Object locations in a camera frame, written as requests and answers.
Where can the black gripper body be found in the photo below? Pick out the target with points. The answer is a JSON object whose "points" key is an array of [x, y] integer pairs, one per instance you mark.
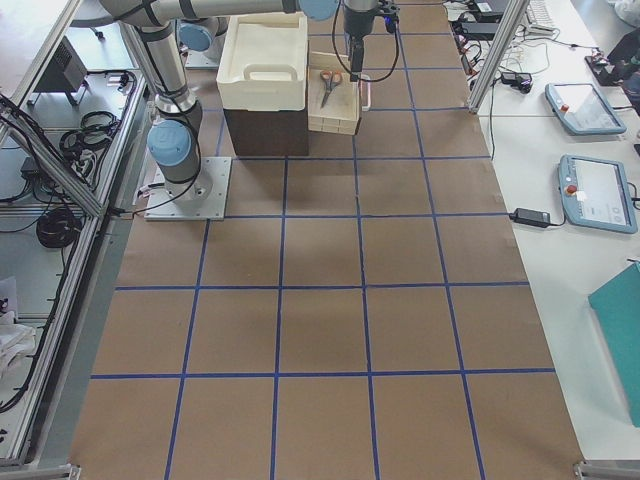
{"points": [[355, 22]]}

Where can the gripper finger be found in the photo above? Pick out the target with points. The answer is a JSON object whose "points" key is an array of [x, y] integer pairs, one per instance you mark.
{"points": [[357, 60], [351, 52]]}

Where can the orange grey scissors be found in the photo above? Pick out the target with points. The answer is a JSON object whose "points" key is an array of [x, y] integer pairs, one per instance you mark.
{"points": [[331, 80]]}

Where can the brown wooden drawer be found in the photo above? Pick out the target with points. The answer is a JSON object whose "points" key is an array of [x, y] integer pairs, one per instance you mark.
{"points": [[342, 111]]}

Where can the white drawer handle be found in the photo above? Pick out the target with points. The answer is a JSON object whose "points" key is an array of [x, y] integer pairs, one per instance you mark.
{"points": [[365, 92]]}

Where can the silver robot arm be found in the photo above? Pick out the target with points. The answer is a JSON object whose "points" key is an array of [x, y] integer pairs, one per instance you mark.
{"points": [[204, 37], [150, 26]]}

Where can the white plastic tray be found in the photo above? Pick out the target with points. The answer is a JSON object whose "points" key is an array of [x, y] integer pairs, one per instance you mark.
{"points": [[264, 63]]}

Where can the brown wooden cabinet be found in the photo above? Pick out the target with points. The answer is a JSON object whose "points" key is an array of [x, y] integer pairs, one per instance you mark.
{"points": [[268, 133]]}

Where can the black power adapter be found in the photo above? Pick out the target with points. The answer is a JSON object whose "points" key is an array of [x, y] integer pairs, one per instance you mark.
{"points": [[535, 218]]}

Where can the blue teach pendant far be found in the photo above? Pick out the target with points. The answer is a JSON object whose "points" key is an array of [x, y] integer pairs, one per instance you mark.
{"points": [[583, 110]]}

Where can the blue teach pendant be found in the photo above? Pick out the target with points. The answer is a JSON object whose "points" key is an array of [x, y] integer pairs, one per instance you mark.
{"points": [[595, 194], [583, 110]]}

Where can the blue teach pendant near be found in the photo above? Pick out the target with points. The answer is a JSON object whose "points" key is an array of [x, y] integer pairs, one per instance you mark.
{"points": [[595, 194]]}

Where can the teal box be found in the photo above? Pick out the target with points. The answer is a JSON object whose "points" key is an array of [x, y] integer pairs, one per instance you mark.
{"points": [[616, 304]]}

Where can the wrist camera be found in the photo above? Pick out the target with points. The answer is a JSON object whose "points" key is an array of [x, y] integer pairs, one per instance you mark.
{"points": [[389, 11]]}

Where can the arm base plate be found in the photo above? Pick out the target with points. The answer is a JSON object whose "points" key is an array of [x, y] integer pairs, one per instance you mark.
{"points": [[198, 60], [204, 199]]}

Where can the aluminium frame post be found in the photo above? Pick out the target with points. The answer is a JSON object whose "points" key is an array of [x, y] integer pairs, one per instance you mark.
{"points": [[505, 33]]}

